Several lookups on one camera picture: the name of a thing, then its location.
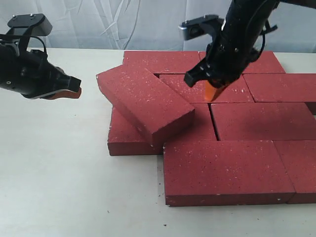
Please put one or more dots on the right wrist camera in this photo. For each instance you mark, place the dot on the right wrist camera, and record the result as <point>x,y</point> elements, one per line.
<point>206,25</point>

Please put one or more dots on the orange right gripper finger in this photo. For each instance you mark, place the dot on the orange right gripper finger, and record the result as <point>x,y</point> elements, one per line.
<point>212,93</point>

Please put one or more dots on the red brick with white chip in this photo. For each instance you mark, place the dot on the red brick with white chip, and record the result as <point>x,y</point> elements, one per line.
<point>203,92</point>

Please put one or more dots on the white backdrop cloth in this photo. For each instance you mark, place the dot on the white backdrop cloth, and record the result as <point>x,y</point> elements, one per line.
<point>151,24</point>

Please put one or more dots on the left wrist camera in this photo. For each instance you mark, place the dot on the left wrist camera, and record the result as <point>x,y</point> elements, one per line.
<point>29,25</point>

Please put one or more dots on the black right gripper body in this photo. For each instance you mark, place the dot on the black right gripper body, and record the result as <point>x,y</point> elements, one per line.
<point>221,68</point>

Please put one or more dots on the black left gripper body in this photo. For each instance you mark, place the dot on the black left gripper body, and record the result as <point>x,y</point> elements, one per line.
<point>31,75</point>

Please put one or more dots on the red brick under tilted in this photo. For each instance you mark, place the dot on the red brick under tilted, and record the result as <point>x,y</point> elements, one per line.
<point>264,121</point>

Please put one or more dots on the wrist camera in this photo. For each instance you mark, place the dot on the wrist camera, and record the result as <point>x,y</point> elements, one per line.
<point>206,25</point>
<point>29,25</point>

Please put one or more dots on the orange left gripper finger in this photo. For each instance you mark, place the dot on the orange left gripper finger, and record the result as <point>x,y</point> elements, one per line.
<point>65,94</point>

